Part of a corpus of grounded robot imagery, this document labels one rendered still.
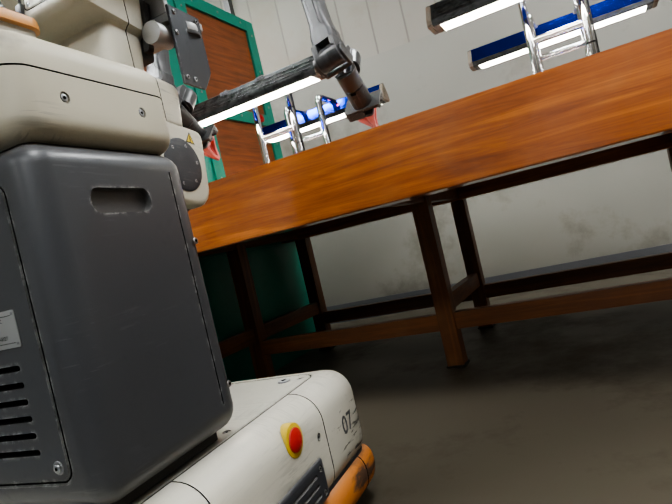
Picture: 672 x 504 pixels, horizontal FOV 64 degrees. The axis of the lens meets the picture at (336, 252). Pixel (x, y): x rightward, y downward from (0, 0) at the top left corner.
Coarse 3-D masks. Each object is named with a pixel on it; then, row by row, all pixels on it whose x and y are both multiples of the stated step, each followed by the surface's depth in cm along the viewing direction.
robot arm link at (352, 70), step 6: (354, 66) 135; (342, 72) 134; (348, 72) 134; (354, 72) 135; (336, 78) 136; (342, 78) 135; (348, 78) 135; (354, 78) 135; (360, 78) 137; (342, 84) 136; (348, 84) 136; (354, 84) 136; (360, 84) 137; (348, 90) 137; (354, 90) 137
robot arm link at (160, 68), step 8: (160, 56) 148; (168, 56) 152; (152, 64) 147; (160, 64) 147; (168, 64) 150; (152, 72) 147; (160, 72) 146; (168, 72) 149; (168, 80) 147; (176, 88) 150
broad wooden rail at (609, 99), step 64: (576, 64) 108; (640, 64) 103; (384, 128) 127; (448, 128) 121; (512, 128) 115; (576, 128) 109; (640, 128) 105; (256, 192) 145; (320, 192) 136; (384, 192) 129
